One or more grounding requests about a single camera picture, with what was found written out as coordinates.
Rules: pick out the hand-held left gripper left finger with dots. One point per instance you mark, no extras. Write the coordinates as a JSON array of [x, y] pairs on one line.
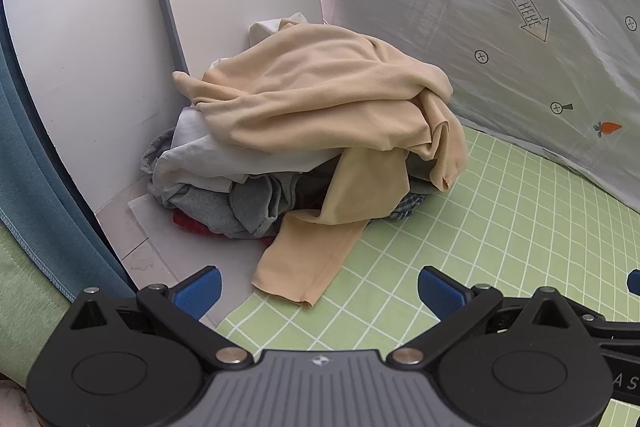
[[200, 291]]

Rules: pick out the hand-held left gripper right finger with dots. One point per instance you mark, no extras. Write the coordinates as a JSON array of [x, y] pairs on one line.
[[440, 293]]

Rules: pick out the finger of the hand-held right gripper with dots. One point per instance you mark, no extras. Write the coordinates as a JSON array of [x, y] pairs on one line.
[[617, 329], [634, 282]]

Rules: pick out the beige long-sleeve shirt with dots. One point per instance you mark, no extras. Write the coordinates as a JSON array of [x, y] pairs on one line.
[[325, 97]]

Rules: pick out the red garment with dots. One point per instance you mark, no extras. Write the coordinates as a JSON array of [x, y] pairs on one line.
[[192, 224]]

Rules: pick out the green grid bed sheet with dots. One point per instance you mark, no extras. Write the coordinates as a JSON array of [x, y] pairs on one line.
[[500, 232]]

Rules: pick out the grey garment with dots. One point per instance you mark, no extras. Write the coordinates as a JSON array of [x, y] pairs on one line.
[[240, 207]]

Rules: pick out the white garment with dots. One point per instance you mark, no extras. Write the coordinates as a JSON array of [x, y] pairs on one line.
[[200, 157]]

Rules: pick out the light green cloth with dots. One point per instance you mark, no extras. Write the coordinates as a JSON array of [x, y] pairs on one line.
[[25, 307]]

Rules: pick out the blue curtain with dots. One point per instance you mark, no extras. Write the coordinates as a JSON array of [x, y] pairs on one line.
[[30, 167]]

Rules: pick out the grey carrot-print sheet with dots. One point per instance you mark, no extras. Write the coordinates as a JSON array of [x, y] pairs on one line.
[[500, 57]]

